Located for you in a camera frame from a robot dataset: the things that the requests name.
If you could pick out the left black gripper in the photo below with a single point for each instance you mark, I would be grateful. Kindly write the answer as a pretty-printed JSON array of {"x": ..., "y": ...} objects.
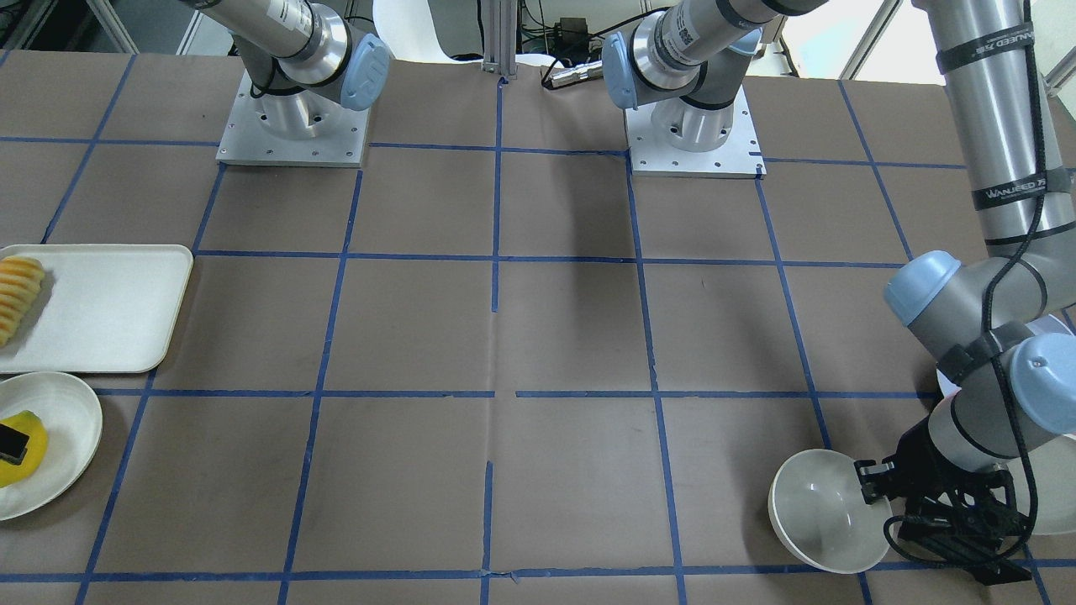
[{"x": 919, "y": 460}]

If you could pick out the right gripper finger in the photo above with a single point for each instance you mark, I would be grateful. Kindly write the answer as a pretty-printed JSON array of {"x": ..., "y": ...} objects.
[{"x": 14, "y": 445}]

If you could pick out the yellow lemon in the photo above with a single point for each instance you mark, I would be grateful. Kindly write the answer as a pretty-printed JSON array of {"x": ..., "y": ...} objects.
[{"x": 32, "y": 425}]

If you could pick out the white ceramic bowl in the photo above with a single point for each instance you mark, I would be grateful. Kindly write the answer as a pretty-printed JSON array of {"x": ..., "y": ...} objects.
[{"x": 818, "y": 513}]

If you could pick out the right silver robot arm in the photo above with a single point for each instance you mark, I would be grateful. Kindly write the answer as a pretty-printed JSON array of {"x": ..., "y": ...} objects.
[{"x": 111, "y": 163}]

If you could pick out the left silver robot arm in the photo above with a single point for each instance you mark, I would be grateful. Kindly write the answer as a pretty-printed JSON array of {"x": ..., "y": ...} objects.
[{"x": 1016, "y": 387}]

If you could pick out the cream round plate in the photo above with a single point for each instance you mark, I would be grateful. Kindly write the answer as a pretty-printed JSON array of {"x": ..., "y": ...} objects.
[{"x": 72, "y": 418}]

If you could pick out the white rectangular tray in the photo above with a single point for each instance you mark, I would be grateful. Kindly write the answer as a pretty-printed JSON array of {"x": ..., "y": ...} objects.
[{"x": 103, "y": 309}]

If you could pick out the lavender plate in rack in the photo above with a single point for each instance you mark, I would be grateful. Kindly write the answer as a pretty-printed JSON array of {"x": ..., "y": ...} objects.
[{"x": 1053, "y": 463}]

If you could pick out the sliced yellow fruit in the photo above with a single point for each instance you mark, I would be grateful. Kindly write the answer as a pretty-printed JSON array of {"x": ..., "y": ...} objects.
[{"x": 21, "y": 284}]

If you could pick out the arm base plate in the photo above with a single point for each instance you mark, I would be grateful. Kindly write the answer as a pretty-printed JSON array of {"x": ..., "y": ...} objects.
[
  {"x": 301, "y": 130},
  {"x": 673, "y": 139}
]

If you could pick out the aluminium frame post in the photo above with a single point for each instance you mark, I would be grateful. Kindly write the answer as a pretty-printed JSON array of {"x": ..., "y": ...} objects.
[{"x": 498, "y": 27}]

